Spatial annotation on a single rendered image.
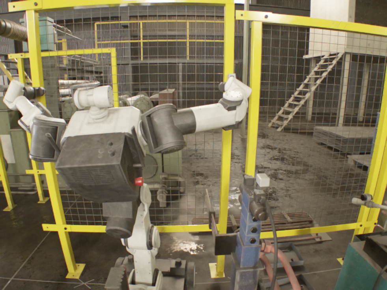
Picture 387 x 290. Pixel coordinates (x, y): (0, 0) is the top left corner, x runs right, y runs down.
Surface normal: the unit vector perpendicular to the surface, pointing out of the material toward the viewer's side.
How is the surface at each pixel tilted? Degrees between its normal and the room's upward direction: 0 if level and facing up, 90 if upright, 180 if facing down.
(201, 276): 0
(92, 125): 32
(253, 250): 90
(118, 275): 0
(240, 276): 90
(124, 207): 77
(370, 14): 90
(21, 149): 90
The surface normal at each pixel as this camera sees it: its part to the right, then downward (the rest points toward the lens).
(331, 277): 0.00, -0.97
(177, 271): -0.04, -0.50
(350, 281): -1.00, 0.01
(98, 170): 0.07, 0.72
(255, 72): 0.06, 0.26
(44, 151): 0.57, 0.24
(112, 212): -0.05, 0.03
